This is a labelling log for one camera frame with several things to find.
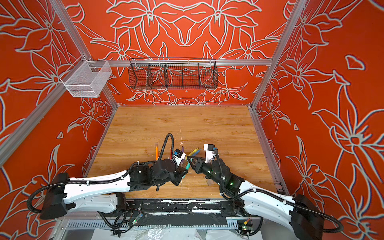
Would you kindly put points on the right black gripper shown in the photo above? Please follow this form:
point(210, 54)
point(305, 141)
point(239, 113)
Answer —
point(199, 165)

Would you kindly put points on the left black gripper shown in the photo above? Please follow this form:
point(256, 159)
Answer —
point(180, 173)

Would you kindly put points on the green pen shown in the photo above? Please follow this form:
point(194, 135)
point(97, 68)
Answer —
point(186, 165)

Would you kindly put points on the clear pen cap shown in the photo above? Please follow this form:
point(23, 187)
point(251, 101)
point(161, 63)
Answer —
point(210, 182)

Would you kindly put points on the orange pen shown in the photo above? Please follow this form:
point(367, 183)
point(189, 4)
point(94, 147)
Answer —
point(157, 151)

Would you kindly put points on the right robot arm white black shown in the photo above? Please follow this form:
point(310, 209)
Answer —
point(297, 214)

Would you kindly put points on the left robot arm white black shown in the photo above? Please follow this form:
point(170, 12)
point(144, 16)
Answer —
point(106, 194)

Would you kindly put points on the yellow pen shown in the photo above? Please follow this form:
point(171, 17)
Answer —
point(193, 152)

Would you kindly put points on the blue pen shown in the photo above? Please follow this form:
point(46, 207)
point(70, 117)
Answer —
point(196, 152)

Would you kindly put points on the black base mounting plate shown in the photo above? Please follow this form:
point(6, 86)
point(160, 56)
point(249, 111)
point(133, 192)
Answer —
point(218, 207)

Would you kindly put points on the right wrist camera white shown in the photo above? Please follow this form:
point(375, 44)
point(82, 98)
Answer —
point(210, 152)

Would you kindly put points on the white cable duct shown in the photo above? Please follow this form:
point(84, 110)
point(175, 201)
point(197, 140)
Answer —
point(99, 224)

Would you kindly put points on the black wire basket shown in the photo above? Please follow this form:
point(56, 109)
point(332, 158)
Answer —
point(173, 74)

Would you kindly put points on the white wire basket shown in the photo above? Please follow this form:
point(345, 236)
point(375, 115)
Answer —
point(86, 79)

